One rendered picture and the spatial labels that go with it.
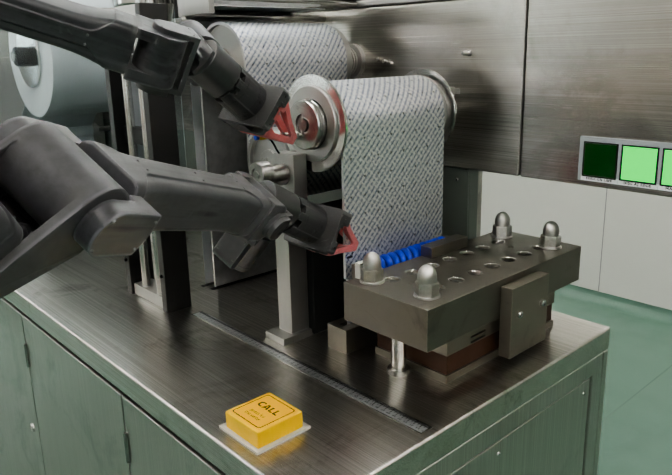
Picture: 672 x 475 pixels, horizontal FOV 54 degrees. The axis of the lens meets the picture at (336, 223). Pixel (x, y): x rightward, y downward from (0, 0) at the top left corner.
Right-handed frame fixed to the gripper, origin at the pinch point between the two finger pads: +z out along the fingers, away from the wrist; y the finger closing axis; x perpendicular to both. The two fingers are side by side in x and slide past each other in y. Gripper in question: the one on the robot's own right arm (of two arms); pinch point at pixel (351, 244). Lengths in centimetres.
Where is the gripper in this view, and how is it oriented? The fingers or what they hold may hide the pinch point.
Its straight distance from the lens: 102.9
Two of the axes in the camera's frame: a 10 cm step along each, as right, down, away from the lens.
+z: 6.4, 3.3, 6.9
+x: 3.6, -9.3, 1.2
